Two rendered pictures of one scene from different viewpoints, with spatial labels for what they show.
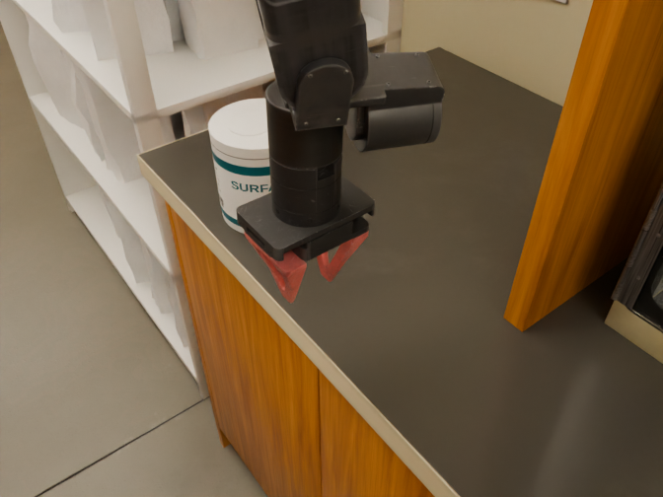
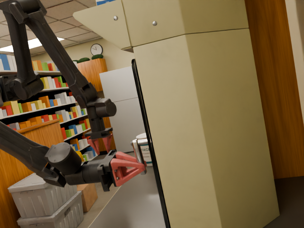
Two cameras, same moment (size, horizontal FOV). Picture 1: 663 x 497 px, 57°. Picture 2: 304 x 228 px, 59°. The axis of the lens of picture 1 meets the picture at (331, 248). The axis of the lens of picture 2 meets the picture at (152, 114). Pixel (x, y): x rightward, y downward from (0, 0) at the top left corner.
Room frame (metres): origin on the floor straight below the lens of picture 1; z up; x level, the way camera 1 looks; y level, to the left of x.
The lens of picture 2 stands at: (-0.11, -0.97, 1.33)
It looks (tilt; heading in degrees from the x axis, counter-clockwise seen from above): 6 degrees down; 51
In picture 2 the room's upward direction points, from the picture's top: 12 degrees counter-clockwise
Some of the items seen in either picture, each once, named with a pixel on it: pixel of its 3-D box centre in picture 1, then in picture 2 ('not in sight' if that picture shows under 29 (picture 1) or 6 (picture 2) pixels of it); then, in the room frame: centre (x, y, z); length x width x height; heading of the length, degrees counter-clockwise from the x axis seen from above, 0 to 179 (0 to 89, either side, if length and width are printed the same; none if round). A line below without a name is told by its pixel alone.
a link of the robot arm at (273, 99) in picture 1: (313, 120); (95, 111); (0.40, 0.01, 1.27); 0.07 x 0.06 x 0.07; 105
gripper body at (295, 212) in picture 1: (306, 187); (97, 126); (0.40, 0.02, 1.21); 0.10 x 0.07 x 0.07; 128
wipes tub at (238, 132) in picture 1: (261, 167); (151, 148); (0.71, 0.10, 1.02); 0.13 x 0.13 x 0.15
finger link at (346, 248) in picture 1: (315, 248); (103, 142); (0.41, 0.01, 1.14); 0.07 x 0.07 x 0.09; 38
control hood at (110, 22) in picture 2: not in sight; (124, 39); (0.33, -0.38, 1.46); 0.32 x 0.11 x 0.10; 37
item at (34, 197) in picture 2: not in sight; (47, 189); (0.67, 1.91, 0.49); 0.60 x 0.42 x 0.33; 37
